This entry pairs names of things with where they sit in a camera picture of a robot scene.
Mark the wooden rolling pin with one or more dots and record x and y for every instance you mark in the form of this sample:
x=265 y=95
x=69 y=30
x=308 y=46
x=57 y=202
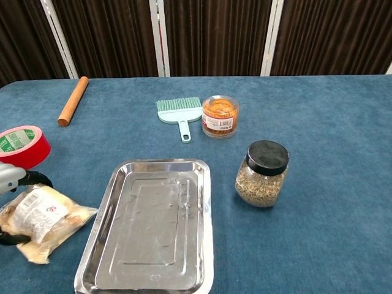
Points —
x=73 y=101

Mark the mint green hand brush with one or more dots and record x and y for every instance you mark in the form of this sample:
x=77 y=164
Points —
x=177 y=113

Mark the clear tub of orange rubber bands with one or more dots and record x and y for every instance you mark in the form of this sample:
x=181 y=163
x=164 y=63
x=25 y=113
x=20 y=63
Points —
x=220 y=120

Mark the red tape roll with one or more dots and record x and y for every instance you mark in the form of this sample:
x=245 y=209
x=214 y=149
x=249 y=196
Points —
x=23 y=147

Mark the plastic food packet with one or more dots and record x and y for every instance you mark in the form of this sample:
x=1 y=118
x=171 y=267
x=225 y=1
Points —
x=43 y=214

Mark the stainless steel tray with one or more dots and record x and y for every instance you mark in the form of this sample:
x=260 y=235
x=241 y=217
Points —
x=150 y=226

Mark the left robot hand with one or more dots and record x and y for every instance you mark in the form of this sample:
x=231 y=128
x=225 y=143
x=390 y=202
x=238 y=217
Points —
x=12 y=178

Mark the dark brown folding screen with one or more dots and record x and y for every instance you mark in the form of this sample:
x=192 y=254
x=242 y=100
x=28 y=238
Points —
x=214 y=33

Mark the blue velvet table cloth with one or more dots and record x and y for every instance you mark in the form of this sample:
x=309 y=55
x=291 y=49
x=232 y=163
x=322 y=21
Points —
x=306 y=153

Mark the seed jar with black lid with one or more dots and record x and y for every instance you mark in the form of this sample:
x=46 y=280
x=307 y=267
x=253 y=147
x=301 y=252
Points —
x=262 y=176

